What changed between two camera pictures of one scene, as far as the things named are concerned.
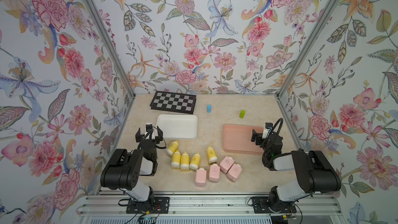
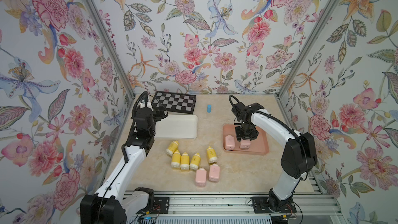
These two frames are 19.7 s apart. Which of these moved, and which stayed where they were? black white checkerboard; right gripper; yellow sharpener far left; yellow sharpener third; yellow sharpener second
Moved: right gripper
Stayed: yellow sharpener far left; yellow sharpener second; yellow sharpener third; black white checkerboard
